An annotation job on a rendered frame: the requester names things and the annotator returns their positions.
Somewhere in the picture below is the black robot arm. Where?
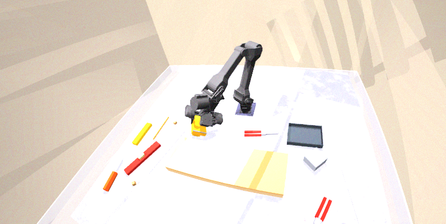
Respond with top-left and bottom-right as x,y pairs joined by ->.
190,41 -> 263,127

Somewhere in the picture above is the orange-handled awl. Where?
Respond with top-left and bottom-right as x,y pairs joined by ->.
103,159 -> 123,191

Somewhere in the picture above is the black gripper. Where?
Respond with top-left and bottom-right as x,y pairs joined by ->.
185,105 -> 223,125

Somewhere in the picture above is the cream floor panel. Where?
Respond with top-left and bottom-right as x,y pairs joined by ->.
165,137 -> 289,198

